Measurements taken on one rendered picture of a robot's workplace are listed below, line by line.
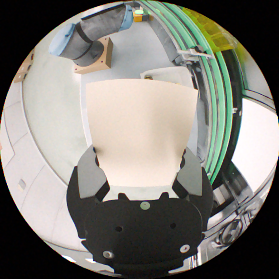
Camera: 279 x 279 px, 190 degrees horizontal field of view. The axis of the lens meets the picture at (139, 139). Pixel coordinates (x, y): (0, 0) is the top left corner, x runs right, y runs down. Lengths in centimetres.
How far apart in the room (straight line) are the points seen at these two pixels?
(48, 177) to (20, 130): 178
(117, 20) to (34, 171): 333
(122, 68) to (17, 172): 326
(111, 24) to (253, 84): 54
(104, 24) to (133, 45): 30
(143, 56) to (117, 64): 13
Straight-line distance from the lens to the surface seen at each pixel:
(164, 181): 17
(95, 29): 30
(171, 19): 47
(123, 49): 54
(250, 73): 52
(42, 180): 335
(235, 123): 65
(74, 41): 32
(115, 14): 30
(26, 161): 328
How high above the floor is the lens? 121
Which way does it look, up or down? 61 degrees down
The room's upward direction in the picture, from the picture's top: 177 degrees clockwise
